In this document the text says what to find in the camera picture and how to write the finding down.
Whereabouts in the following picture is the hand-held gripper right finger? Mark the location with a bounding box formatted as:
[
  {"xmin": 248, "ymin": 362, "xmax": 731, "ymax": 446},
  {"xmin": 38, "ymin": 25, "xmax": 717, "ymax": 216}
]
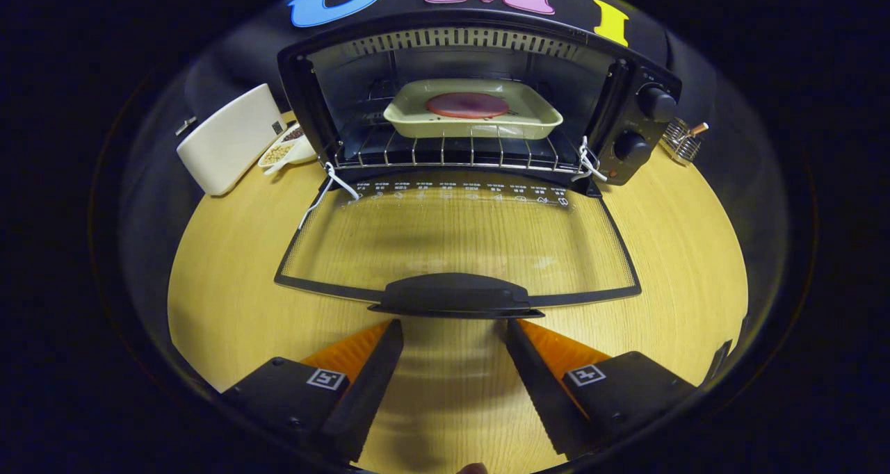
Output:
[{"xmin": 505, "ymin": 318, "xmax": 697, "ymax": 459}]

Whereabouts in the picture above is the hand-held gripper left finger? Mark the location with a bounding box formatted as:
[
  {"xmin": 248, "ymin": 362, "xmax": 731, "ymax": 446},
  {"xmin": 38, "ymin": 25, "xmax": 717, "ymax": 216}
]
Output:
[{"xmin": 222, "ymin": 319, "xmax": 405, "ymax": 463}]

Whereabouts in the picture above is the black toaster oven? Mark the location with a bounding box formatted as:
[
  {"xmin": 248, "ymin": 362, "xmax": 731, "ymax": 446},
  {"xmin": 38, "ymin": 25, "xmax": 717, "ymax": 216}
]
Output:
[{"xmin": 273, "ymin": 10, "xmax": 683, "ymax": 320}]

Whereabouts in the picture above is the cream food tray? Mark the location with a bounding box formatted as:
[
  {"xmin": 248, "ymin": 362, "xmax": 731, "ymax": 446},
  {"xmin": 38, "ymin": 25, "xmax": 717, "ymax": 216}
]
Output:
[{"xmin": 383, "ymin": 79, "xmax": 564, "ymax": 140}]

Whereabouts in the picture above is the round pink meat slice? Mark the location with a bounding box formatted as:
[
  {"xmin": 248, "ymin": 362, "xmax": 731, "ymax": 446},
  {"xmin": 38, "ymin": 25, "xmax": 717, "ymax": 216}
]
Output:
[{"xmin": 426, "ymin": 92, "xmax": 510, "ymax": 120}]

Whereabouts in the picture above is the white toaster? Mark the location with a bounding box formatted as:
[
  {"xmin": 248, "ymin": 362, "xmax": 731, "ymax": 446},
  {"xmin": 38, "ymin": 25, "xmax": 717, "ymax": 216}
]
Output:
[{"xmin": 176, "ymin": 83, "xmax": 288, "ymax": 197}]

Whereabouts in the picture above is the white dish with beans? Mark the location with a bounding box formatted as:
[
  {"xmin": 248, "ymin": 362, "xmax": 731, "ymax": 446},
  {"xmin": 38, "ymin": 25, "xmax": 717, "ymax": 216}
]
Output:
[{"xmin": 258, "ymin": 122, "xmax": 318, "ymax": 176}]

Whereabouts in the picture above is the black backdrop cloth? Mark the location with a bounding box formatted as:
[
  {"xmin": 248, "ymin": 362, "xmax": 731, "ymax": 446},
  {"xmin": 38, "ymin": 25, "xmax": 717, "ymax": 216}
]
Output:
[{"xmin": 122, "ymin": 0, "xmax": 790, "ymax": 391}]

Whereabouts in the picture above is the metal wire basket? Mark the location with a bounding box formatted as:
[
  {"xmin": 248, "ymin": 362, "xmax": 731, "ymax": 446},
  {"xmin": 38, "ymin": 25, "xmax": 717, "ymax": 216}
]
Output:
[{"xmin": 661, "ymin": 117, "xmax": 710, "ymax": 163}]

